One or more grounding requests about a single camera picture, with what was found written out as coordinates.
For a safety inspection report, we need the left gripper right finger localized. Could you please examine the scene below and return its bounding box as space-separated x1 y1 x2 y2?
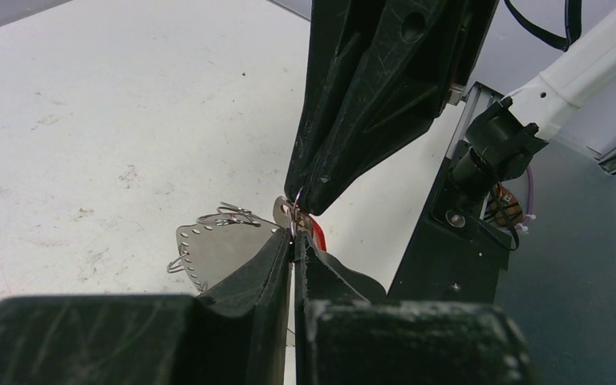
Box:
294 232 532 384

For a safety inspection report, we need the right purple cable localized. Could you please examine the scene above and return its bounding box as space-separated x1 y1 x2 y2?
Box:
520 165 537 235

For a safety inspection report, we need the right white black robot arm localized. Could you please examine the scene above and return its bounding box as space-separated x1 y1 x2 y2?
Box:
285 1 616 304

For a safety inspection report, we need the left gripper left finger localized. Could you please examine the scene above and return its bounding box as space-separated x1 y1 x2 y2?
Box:
0 230 293 384

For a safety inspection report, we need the silver key with red tag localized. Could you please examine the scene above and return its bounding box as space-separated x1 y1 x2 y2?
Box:
273 197 327 251

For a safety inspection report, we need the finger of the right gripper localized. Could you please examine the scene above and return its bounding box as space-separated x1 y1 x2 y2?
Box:
284 1 393 205
299 0 498 215

